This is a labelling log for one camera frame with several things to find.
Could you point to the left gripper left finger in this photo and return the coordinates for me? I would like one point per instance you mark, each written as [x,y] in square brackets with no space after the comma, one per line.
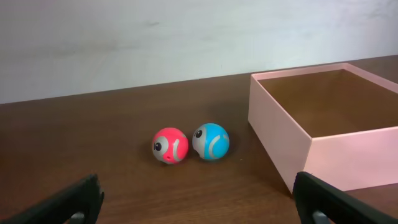
[78,203]

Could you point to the pink open cardboard box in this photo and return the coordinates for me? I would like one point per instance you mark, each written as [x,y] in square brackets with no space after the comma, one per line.
[337,122]

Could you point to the blue toy ball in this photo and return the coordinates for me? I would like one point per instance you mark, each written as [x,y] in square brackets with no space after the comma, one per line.
[210,141]

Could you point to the red toy ball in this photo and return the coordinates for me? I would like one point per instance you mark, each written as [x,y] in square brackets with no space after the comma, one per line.
[170,145]

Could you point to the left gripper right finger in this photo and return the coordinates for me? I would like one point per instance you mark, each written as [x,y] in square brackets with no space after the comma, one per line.
[319,202]

